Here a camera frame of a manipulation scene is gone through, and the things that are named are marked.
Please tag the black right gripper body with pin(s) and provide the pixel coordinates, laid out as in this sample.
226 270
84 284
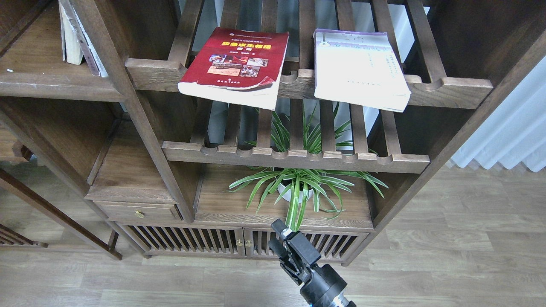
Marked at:
322 286

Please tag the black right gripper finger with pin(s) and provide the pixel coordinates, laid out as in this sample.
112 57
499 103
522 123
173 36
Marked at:
278 248
281 229

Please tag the white and purple book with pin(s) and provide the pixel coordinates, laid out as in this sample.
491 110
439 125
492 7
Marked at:
359 68

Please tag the green and black book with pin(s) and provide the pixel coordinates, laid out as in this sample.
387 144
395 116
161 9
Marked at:
71 50

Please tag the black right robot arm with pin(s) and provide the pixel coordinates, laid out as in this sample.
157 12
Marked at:
322 285

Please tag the green spider plant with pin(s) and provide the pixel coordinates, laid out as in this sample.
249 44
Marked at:
301 185

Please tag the brass drawer knob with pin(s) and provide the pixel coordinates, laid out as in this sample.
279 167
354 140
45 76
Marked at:
139 214

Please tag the dark wooden bookshelf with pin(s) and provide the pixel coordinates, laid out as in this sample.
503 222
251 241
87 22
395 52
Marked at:
131 141

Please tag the red cover book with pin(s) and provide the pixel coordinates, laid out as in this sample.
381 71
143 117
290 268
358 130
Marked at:
238 67

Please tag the white curtain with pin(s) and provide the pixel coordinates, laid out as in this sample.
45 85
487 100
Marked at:
515 133

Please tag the white book standing upright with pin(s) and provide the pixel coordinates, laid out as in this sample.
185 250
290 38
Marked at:
88 51

